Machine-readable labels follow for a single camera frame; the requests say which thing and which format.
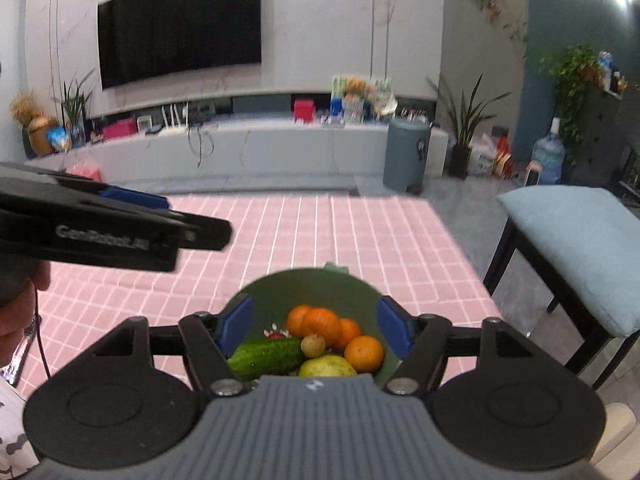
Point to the white router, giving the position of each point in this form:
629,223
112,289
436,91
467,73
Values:
173,120

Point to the green cucumber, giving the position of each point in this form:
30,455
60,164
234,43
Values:
265,357

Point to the printed white clothing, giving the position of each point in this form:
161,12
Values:
12,435

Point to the yellow-green pear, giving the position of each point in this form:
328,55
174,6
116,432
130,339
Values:
327,367

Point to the pink box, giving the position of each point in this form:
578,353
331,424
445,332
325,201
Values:
119,129

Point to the potted long-leaf plant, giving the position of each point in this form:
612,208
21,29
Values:
465,130

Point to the black wall television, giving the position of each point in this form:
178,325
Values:
180,25

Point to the leafy plant on cabinet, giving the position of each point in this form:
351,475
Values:
570,75

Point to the grey trash bin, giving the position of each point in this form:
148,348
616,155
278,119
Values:
406,157

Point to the blue water jug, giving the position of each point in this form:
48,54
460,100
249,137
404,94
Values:
548,157

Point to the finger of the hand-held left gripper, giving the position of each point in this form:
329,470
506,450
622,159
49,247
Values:
135,198
205,234

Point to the hanging vine plant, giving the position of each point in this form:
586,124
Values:
492,2

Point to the person's left hand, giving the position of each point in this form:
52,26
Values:
20,320

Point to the small white photo frame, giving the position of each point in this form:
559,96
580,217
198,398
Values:
145,124

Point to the blue snack packet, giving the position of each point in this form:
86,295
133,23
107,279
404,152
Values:
57,138

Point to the bench with blue cushion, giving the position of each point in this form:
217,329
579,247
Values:
580,240

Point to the small red fruit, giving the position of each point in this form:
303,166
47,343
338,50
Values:
275,334

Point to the brown vase with dried plants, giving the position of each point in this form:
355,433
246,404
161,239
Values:
37,132

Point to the large orange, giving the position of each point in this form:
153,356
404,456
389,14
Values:
322,326

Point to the red box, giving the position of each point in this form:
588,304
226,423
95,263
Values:
304,111

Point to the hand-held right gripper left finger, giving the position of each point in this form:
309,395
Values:
237,325

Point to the dark cabinet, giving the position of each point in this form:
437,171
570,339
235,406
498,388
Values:
600,140

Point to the green colander bowl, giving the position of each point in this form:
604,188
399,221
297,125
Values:
310,287

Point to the red and yellow bag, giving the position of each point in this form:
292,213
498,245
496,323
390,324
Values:
504,159

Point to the white plastic bag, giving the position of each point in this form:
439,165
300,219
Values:
482,157

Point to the pink checked tablecloth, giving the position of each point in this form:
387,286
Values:
325,230

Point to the white media console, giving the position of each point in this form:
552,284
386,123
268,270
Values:
280,152

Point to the green plant in glass vase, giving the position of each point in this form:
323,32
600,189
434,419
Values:
75,110

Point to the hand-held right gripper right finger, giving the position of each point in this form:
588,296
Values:
392,325

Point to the bottles on cabinet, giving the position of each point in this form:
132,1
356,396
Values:
607,70

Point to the pink stool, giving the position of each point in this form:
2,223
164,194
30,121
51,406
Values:
534,174

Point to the small yellow round fruit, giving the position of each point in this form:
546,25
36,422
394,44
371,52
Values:
313,346

